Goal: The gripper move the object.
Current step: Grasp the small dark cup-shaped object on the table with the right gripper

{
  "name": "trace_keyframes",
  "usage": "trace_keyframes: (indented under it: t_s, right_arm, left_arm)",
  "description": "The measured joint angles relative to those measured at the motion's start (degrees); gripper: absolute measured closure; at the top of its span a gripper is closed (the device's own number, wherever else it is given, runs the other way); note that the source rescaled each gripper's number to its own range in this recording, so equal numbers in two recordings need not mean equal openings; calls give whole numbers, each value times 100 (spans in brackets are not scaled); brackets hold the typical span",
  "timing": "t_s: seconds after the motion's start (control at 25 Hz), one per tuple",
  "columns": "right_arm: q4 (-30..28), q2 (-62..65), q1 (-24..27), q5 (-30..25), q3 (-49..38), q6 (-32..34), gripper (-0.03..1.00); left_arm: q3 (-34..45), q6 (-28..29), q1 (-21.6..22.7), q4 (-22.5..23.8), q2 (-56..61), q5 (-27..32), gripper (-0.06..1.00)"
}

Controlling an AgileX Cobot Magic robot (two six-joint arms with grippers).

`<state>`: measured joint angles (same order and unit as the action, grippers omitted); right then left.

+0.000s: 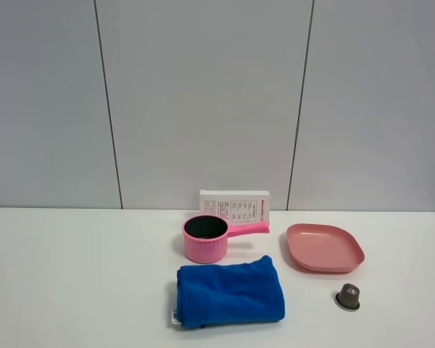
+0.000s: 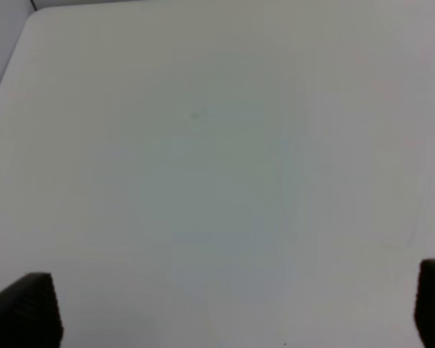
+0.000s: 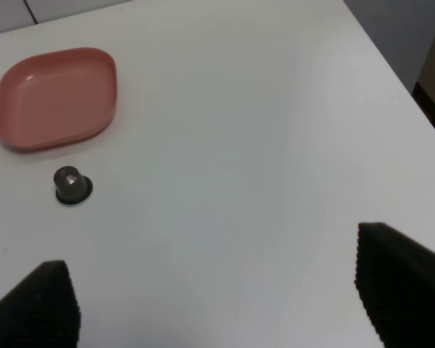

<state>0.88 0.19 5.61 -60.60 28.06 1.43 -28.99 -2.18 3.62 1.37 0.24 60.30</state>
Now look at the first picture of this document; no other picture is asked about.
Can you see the white printed box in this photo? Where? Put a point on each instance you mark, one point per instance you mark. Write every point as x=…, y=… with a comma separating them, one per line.
x=237, y=207

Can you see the blue folded towel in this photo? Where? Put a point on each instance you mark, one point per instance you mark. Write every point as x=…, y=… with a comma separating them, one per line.
x=228, y=294

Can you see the pink square plate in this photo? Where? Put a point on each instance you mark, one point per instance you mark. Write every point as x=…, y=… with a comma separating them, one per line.
x=324, y=248

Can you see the pink saucepan with handle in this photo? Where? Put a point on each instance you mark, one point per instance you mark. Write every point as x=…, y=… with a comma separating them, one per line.
x=206, y=237

